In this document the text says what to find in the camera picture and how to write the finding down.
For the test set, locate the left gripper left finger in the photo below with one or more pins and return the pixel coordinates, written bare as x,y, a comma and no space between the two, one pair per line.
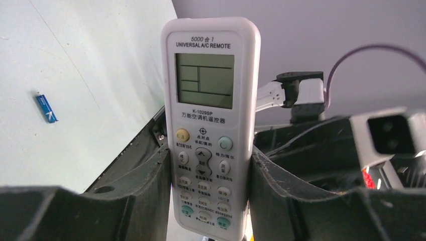
128,201

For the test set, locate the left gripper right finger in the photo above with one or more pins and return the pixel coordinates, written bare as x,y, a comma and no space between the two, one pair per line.
284,207

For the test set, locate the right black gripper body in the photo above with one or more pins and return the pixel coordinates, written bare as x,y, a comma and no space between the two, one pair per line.
321,153

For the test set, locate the white AC remote control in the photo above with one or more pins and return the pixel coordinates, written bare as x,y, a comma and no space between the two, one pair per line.
210,69

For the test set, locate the blue AAA battery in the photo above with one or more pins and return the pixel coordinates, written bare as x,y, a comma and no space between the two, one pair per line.
46,109

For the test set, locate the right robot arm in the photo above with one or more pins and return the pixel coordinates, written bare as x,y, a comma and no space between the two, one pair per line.
301,92

